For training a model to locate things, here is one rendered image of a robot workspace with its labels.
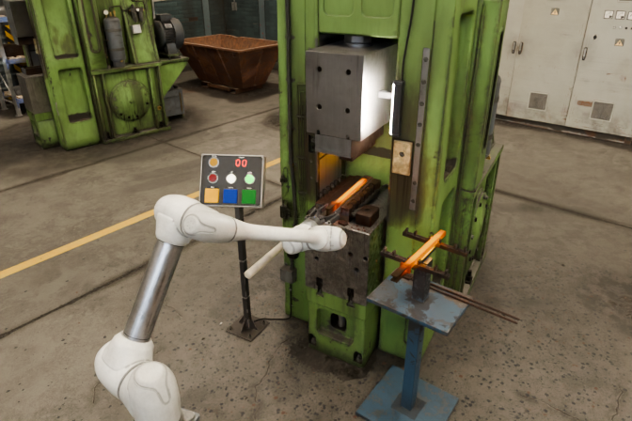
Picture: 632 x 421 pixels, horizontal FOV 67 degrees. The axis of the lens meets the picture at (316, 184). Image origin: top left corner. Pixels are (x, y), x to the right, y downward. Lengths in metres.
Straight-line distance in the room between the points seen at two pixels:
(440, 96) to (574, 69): 5.12
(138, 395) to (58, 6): 5.38
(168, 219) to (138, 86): 5.13
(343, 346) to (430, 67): 1.62
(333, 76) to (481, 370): 1.88
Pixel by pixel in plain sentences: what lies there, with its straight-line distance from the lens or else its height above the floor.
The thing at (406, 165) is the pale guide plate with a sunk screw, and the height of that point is 1.24.
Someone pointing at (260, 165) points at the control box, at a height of 1.15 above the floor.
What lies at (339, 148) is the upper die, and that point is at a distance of 2.34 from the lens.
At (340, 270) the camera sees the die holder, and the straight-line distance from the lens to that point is 2.58.
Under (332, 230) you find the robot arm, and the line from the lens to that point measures 2.04.
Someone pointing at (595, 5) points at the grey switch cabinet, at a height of 1.67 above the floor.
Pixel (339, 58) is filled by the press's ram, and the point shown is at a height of 1.74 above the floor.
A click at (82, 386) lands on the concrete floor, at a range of 3.16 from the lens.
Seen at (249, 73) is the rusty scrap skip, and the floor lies 0.38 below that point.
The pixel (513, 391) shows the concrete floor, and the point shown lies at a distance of 3.04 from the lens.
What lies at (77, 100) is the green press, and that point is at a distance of 6.75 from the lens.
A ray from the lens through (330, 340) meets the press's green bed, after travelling 2.93.
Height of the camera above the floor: 2.12
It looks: 25 degrees down
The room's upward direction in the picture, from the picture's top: straight up
